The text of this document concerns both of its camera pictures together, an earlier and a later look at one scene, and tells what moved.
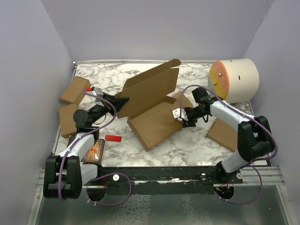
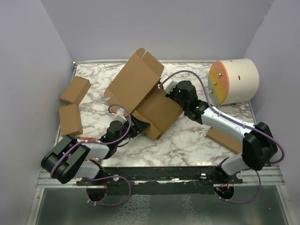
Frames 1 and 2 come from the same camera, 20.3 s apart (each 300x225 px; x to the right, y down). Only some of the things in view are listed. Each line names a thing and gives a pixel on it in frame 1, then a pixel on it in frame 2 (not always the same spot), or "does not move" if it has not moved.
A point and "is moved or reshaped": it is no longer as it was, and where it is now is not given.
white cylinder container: (234, 80) does not move
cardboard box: (153, 95) is moved or reshaped
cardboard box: (73, 93) does not move
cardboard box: (67, 125) does not move
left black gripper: (118, 102) -> (138, 127)
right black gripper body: (193, 114) -> (174, 95)
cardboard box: (224, 134) does not move
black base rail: (162, 180) does not move
